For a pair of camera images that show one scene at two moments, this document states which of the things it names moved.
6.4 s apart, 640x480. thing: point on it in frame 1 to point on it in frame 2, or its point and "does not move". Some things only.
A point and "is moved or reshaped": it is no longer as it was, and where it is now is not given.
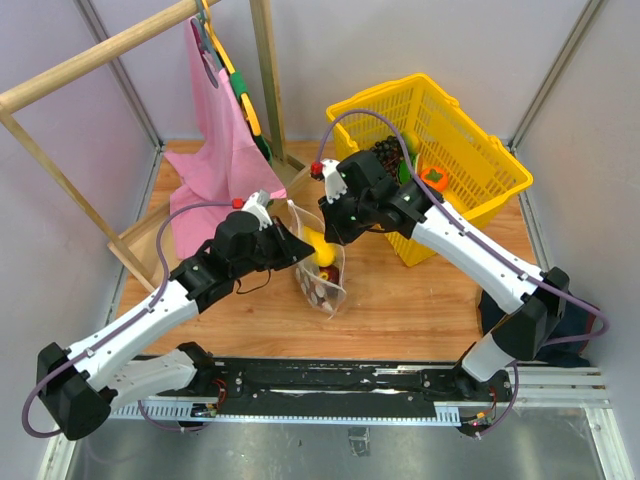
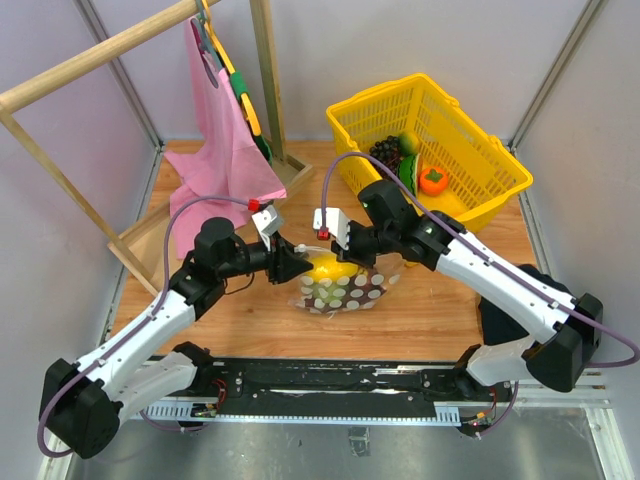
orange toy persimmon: x=435 y=176 does not move
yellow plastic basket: x=472 y=171 does not move
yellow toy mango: x=324 y=253 to x=328 y=268
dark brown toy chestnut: x=332 y=272 to x=375 y=285
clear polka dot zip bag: x=324 y=287 is moved or reshaped
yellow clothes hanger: x=223 y=52 does not move
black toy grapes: x=390 y=153 does not move
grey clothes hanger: x=208 y=53 does not move
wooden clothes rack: x=149 y=251 does not move
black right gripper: x=334 y=231 to x=350 y=254
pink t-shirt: x=228 y=164 does not move
